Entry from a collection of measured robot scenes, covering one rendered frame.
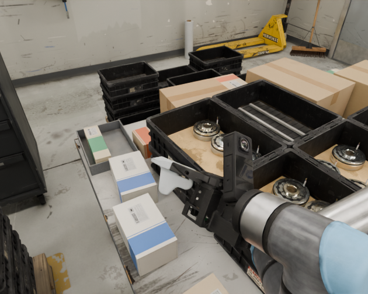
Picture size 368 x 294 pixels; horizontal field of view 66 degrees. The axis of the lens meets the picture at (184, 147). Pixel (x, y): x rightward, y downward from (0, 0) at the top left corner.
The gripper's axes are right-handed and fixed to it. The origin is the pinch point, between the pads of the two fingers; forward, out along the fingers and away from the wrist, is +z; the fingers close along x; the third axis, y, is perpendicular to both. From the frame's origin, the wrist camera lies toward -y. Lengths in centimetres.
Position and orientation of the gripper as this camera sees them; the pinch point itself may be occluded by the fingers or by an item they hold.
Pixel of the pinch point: (183, 165)
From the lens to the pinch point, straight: 56.5
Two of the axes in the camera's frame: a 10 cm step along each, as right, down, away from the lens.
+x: 7.5, 2.8, 5.9
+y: -3.5, 9.4, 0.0
